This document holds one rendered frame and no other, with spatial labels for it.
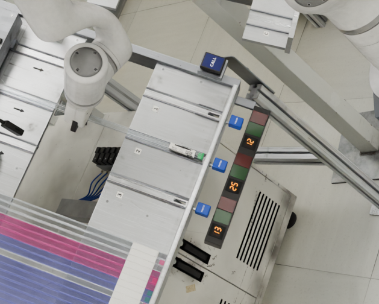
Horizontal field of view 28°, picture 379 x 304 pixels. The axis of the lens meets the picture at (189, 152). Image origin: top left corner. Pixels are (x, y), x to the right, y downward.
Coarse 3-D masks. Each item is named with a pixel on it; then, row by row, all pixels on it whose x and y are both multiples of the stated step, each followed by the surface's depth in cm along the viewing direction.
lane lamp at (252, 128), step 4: (248, 124) 174; (252, 124) 174; (256, 124) 174; (248, 128) 174; (252, 128) 174; (256, 128) 174; (260, 128) 174; (248, 132) 173; (252, 132) 173; (256, 132) 173; (260, 132) 173
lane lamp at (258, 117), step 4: (252, 112) 175; (256, 112) 175; (252, 116) 174; (256, 116) 174; (260, 116) 174; (264, 116) 174; (252, 120) 174; (256, 120) 174; (260, 120) 174; (264, 120) 174; (260, 124) 174; (264, 124) 174
